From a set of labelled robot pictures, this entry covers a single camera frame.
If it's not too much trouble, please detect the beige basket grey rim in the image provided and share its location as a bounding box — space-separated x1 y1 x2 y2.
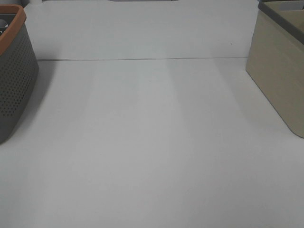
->
246 0 304 137

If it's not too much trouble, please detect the grey perforated basket orange rim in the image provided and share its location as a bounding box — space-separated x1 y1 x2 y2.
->
0 4 39 143

